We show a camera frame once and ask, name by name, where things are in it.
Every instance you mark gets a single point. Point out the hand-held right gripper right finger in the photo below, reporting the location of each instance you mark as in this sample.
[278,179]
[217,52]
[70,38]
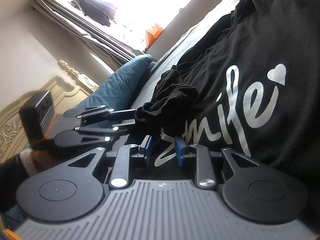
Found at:
[179,152]

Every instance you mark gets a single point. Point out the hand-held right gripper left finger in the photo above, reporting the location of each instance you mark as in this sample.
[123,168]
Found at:
[147,150]

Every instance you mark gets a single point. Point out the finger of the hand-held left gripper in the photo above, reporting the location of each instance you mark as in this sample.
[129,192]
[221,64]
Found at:
[100,130]
[122,112]

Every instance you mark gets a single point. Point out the black printed t-shirt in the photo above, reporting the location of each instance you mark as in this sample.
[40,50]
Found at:
[250,42]

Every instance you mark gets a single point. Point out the carved cream headboard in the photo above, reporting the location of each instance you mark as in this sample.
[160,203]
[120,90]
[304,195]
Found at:
[10,130]

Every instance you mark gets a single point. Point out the orange bag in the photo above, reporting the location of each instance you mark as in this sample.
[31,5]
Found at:
[153,33]

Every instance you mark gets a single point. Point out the grey curtain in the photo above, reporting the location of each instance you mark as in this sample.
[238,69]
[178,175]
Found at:
[75,30]

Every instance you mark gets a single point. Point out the hanging dark garment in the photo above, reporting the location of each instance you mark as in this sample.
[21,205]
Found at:
[92,7]

